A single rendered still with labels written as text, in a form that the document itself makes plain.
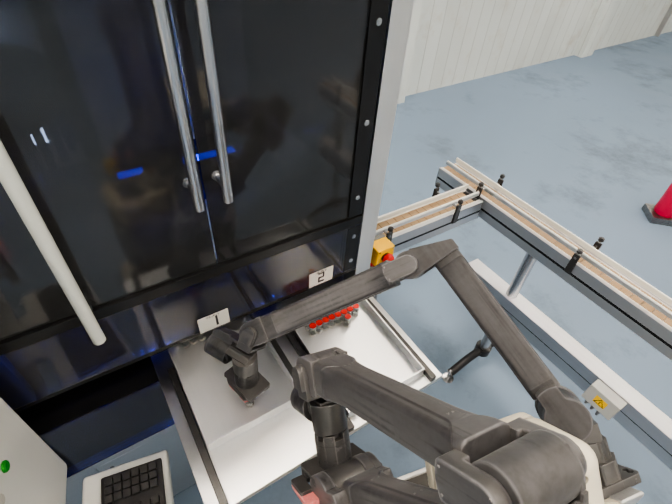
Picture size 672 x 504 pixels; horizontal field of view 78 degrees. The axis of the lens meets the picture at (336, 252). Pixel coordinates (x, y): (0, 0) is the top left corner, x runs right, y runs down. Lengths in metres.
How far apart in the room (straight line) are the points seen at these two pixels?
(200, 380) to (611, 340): 2.39
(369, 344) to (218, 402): 0.46
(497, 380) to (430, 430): 2.02
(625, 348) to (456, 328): 0.98
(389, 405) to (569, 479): 0.19
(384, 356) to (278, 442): 0.39
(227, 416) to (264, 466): 0.16
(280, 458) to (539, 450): 0.82
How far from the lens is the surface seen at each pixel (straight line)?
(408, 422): 0.49
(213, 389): 1.25
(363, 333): 1.34
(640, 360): 2.99
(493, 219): 1.92
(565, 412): 0.87
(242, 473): 1.15
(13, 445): 1.10
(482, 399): 2.38
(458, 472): 0.40
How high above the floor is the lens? 1.95
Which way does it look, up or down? 43 degrees down
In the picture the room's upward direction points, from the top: 5 degrees clockwise
